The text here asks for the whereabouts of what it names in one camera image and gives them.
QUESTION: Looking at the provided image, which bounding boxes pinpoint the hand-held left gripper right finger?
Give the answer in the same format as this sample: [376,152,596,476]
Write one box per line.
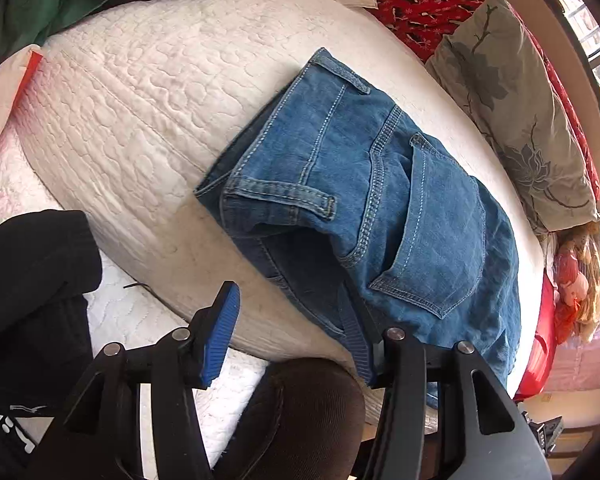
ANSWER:
[337,287,553,480]

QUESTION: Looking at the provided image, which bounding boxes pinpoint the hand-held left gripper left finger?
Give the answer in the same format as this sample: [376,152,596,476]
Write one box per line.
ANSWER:
[27,281,242,480]

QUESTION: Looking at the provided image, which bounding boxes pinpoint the blue denim pants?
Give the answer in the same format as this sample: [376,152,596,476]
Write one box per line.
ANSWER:
[194,47,523,408]

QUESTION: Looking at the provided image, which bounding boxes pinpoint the red cushion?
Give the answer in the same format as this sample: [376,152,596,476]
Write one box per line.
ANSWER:
[514,270,557,402]

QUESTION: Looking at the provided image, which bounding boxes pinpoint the person's brown trouser leg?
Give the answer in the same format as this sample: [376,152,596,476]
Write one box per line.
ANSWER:
[214,357,367,480]

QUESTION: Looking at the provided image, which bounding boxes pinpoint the pink bedsheet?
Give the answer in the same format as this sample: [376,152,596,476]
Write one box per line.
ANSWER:
[545,310,600,394]

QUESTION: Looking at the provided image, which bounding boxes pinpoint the doll in clear plastic bag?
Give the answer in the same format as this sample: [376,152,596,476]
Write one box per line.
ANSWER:
[549,221,600,345]

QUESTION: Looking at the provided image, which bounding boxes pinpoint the black garment white print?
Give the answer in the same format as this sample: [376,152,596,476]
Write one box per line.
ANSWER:
[0,209,104,480]

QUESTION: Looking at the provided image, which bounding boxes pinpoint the white quilted bed mattress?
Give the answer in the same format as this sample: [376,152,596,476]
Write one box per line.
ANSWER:
[0,0,546,461]

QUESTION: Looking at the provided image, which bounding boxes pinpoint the grey floral pillow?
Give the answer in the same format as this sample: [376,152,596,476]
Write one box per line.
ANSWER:
[425,0,600,235]

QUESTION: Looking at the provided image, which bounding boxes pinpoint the white red-edged cloth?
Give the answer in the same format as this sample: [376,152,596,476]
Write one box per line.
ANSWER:
[0,44,44,177]

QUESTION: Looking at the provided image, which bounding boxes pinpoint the red printed blanket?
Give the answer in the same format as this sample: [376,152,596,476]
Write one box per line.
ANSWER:
[369,0,600,196]

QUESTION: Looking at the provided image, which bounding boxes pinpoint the green cloth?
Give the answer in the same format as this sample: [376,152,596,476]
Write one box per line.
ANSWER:
[0,0,132,47]

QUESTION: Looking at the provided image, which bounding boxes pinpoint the barred window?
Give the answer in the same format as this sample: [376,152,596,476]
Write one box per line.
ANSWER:
[534,0,600,88]

